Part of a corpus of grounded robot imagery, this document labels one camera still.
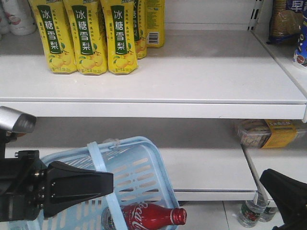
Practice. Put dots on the yellow pear drink bottle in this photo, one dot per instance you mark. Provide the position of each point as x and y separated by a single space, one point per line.
121 51
89 37
55 32

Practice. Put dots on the red aluminium coke bottle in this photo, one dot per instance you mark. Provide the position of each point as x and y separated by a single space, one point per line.
149 216

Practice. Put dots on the clear cookie box yellow label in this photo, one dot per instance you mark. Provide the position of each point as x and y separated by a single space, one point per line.
268 133

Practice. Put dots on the clear water bottle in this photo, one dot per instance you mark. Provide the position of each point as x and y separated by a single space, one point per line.
268 214
249 213

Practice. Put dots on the white store shelving unit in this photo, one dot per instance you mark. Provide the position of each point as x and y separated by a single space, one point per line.
184 97

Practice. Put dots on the light blue plastic basket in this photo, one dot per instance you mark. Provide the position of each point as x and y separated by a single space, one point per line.
139 177

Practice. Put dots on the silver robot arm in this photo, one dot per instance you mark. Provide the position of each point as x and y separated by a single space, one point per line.
12 123

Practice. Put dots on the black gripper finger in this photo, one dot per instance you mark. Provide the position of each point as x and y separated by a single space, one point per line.
290 196
67 186

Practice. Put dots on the tall brown snack bag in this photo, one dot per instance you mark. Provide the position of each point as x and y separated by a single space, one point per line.
286 21

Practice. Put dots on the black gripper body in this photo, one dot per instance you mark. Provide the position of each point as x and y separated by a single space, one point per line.
19 181

